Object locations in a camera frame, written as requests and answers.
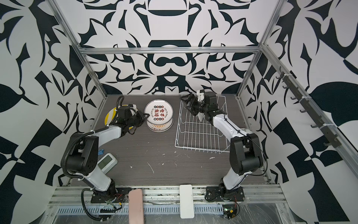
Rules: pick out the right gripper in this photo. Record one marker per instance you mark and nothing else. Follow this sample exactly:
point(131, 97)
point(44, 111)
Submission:
point(194, 106)

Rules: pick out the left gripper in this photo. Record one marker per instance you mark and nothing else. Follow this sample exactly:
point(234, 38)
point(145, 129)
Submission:
point(141, 115)

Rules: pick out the yellow white striped plate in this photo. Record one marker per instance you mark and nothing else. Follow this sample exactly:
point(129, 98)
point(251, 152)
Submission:
point(110, 114)

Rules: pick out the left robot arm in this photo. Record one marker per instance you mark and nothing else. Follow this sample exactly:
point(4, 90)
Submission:
point(80, 159)

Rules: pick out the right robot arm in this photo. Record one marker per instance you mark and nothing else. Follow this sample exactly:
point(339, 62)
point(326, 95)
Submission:
point(245, 155)

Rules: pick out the pink flat bar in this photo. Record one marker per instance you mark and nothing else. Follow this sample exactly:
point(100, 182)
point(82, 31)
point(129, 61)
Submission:
point(136, 207)

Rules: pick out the white flat block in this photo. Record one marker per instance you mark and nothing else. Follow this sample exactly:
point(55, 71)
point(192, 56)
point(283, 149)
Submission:
point(186, 202)

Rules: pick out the small circuit board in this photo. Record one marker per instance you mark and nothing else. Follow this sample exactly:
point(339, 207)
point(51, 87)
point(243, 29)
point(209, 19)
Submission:
point(231, 210)

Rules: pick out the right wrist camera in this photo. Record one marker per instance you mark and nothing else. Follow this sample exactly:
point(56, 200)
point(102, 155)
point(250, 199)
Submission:
point(200, 96)

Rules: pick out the white wire dish rack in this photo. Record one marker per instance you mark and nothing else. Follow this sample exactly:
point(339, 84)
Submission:
point(193, 134)

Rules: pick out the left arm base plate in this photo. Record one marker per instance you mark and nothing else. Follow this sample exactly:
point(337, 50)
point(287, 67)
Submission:
point(119, 195)

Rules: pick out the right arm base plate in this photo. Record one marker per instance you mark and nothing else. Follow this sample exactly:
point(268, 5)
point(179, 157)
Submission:
point(221, 194)

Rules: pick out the black hook rail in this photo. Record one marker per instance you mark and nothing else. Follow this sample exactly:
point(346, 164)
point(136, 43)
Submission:
point(311, 108)

